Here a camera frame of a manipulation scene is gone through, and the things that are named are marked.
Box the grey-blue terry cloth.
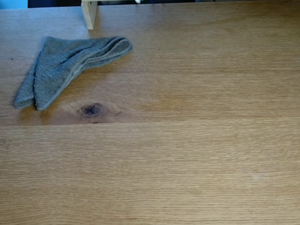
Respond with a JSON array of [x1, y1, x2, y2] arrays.
[[14, 36, 134, 111]]

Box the pale wooden stand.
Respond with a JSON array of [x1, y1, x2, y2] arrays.
[[81, 0, 139, 30]]

